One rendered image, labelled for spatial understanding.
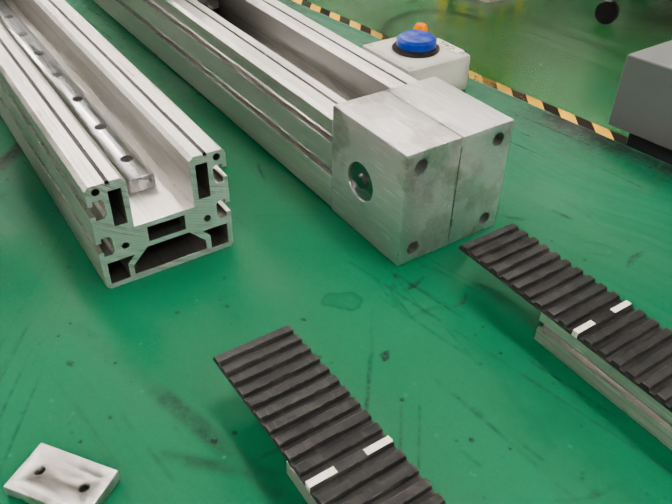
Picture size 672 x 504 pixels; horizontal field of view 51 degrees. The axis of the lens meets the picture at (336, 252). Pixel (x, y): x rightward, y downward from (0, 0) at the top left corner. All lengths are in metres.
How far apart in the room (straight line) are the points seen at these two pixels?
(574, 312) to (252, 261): 0.23
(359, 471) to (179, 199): 0.25
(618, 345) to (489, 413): 0.09
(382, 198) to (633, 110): 0.33
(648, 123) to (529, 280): 0.31
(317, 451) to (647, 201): 0.40
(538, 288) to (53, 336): 0.32
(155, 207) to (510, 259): 0.25
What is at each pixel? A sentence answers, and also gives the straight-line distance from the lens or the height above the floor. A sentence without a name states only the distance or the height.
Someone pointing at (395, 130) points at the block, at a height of 0.87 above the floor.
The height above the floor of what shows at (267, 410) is 0.81.
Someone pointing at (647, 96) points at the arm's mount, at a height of 0.82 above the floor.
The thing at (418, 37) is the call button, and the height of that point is 0.85.
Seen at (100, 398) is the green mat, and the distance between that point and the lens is 0.45.
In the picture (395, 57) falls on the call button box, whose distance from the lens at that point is 0.71.
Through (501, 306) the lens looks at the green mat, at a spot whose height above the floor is 0.78.
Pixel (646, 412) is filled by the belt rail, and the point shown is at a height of 0.79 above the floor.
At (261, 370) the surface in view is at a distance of 0.40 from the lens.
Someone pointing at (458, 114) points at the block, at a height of 0.87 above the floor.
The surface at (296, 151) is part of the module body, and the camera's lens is 0.61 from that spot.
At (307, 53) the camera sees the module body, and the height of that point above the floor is 0.85.
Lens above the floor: 1.11
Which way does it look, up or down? 38 degrees down
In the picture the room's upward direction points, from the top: 1 degrees clockwise
